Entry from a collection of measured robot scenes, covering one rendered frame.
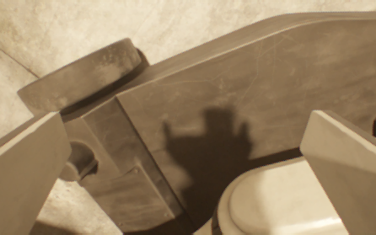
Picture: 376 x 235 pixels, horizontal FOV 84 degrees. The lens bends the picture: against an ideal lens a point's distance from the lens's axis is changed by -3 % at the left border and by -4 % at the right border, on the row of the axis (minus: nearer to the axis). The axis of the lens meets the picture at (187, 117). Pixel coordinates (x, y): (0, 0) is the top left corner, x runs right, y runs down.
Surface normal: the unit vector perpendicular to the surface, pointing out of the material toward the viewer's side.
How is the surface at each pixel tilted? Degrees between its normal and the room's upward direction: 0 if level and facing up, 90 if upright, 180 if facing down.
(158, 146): 0
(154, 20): 0
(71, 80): 25
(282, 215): 90
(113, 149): 45
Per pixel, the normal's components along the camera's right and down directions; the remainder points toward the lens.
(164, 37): -0.09, 0.47
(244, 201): -0.39, -0.83
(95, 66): 0.54, 0.11
